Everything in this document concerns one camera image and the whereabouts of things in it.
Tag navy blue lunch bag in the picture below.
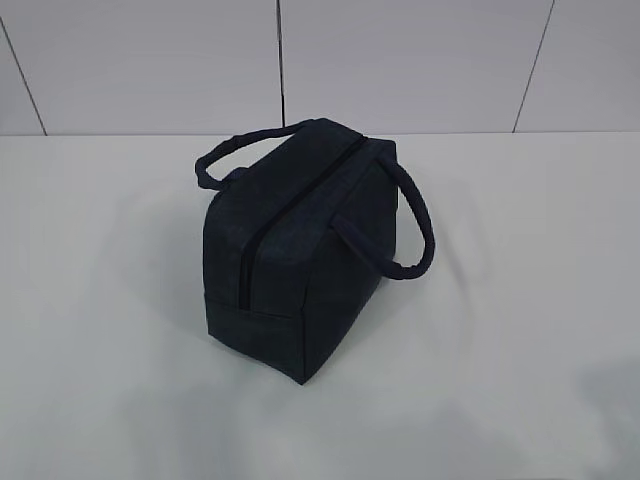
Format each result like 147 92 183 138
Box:
194 118 436 384

